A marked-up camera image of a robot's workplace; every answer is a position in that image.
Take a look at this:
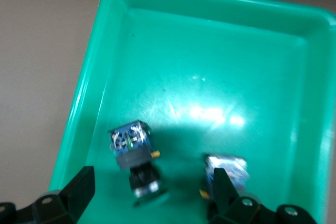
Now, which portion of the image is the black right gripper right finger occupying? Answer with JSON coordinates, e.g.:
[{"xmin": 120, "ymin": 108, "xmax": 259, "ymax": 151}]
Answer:
[{"xmin": 207, "ymin": 167, "xmax": 262, "ymax": 224}]

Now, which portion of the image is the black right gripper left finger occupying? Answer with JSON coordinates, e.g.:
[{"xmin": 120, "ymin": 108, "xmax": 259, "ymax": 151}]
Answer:
[{"xmin": 31, "ymin": 165, "xmax": 96, "ymax": 224}]

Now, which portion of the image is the green push button switch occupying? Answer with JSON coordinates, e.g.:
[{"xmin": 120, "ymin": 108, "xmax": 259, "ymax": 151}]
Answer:
[
  {"xmin": 199, "ymin": 154, "xmax": 249, "ymax": 201},
  {"xmin": 107, "ymin": 120, "xmax": 169, "ymax": 207}
]

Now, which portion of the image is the green plastic tray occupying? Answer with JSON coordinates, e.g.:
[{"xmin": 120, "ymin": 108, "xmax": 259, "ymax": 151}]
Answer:
[{"xmin": 48, "ymin": 0, "xmax": 336, "ymax": 224}]

